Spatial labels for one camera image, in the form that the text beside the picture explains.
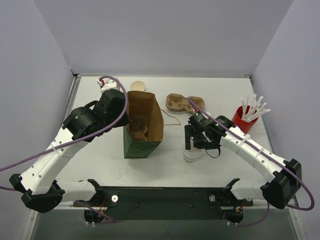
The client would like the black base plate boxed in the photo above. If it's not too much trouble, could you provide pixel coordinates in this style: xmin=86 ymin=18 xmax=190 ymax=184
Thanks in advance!
xmin=87 ymin=186 xmax=253 ymax=221

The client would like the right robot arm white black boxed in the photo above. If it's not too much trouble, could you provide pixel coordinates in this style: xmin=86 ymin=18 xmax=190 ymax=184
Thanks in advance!
xmin=184 ymin=112 xmax=302 ymax=209

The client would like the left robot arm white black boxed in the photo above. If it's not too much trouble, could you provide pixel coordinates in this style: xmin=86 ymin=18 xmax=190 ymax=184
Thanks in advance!
xmin=9 ymin=89 xmax=130 ymax=213

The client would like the white wrapped straws bundle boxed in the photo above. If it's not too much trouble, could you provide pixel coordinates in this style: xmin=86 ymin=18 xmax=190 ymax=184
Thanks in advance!
xmin=240 ymin=94 xmax=271 ymax=122

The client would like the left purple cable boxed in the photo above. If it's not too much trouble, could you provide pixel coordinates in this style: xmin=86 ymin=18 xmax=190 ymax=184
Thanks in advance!
xmin=0 ymin=74 xmax=130 ymax=224

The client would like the white paper coffee cup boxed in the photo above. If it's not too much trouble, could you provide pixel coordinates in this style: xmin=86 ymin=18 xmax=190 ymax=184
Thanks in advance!
xmin=182 ymin=147 xmax=202 ymax=163

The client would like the red straw holder cup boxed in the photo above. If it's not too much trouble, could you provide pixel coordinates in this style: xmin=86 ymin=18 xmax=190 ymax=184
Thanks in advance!
xmin=232 ymin=106 xmax=258 ymax=134

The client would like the brown green paper bag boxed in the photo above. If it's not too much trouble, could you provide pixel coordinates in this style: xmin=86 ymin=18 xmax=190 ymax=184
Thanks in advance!
xmin=123 ymin=90 xmax=165 ymax=159

